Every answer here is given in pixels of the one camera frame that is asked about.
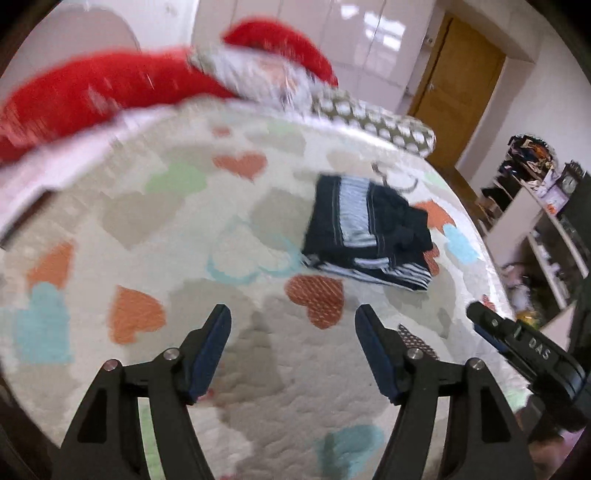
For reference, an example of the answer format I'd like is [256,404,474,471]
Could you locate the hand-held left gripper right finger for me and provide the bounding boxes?
[355,305,530,480]

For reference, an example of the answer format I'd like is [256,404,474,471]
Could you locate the heart-patterned quilted bedspread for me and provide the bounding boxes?
[0,104,532,480]

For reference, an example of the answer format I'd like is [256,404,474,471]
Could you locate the red floral pillow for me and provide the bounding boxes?
[222,18,341,88]

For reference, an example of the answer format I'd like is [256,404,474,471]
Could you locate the glossy beige wardrobe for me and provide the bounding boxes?
[191,0,445,112]

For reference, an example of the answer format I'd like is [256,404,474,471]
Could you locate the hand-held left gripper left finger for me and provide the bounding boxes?
[52,304,232,480]

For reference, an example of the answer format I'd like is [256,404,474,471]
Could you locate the wooden door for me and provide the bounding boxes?
[408,16,507,172]

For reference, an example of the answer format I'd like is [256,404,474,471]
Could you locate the dark navy striped pants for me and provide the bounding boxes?
[301,174,435,292]

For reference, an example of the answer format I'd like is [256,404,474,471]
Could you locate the long red printed pillow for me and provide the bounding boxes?
[0,46,242,163]

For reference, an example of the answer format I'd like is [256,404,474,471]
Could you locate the olive polka-dot bolster pillow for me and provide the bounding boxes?
[311,88,437,158]

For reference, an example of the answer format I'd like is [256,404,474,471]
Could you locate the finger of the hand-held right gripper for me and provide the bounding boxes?
[466,301,586,400]

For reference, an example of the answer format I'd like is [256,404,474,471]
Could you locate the curved pale headboard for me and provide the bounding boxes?
[25,6,142,66]

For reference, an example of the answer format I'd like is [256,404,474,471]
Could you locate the white floral pillow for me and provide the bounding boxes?
[187,44,315,112]

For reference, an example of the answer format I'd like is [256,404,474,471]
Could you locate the white bed sheet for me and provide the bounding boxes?
[0,110,178,241]

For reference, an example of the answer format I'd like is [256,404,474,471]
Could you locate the cluttered white shelf unit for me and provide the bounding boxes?
[478,133,591,319]

